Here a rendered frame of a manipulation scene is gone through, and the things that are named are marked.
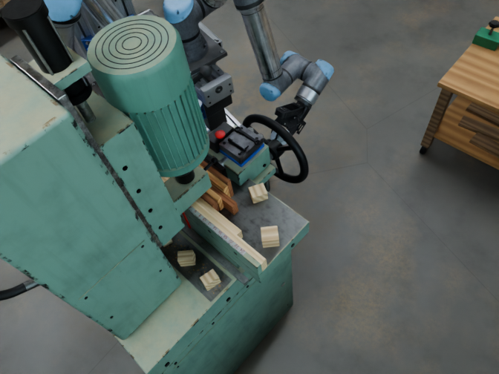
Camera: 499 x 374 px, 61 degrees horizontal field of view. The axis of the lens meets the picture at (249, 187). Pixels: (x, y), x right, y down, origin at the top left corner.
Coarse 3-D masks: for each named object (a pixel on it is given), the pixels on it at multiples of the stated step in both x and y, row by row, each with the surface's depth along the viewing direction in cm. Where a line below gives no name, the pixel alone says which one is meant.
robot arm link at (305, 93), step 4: (300, 88) 154; (304, 88) 152; (308, 88) 152; (300, 92) 153; (304, 92) 152; (308, 92) 152; (312, 92) 152; (300, 96) 153; (304, 96) 152; (308, 96) 152; (312, 96) 152; (316, 96) 153; (308, 100) 152; (312, 100) 153; (312, 104) 155
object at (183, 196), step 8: (200, 168) 114; (200, 176) 113; (208, 176) 114; (168, 184) 112; (176, 184) 112; (184, 184) 112; (192, 184) 111; (200, 184) 114; (208, 184) 117; (176, 192) 111; (184, 192) 110; (192, 192) 113; (200, 192) 116; (176, 200) 109; (184, 200) 112; (192, 200) 115; (176, 208) 111; (184, 208) 114
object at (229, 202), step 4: (212, 184) 121; (212, 188) 120; (216, 188) 120; (216, 192) 120; (220, 192) 120; (220, 196) 119; (224, 196) 119; (228, 196) 119; (224, 200) 118; (228, 200) 118; (232, 200) 118; (224, 204) 120; (228, 204) 117; (232, 204) 117; (236, 204) 118; (228, 208) 120; (232, 208) 117; (236, 208) 119; (232, 212) 120; (236, 212) 121
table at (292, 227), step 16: (240, 192) 125; (224, 208) 122; (240, 208) 122; (256, 208) 121; (272, 208) 121; (288, 208) 120; (192, 224) 126; (240, 224) 119; (256, 224) 118; (272, 224) 118; (288, 224) 117; (304, 224) 117; (256, 240) 116; (288, 240) 115; (272, 256) 113
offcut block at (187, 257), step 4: (180, 252) 122; (184, 252) 122; (188, 252) 122; (192, 252) 122; (180, 256) 122; (184, 256) 122; (188, 256) 122; (192, 256) 121; (180, 260) 121; (184, 260) 121; (188, 260) 121; (192, 260) 122; (180, 264) 123; (184, 264) 123; (188, 264) 124; (192, 264) 124
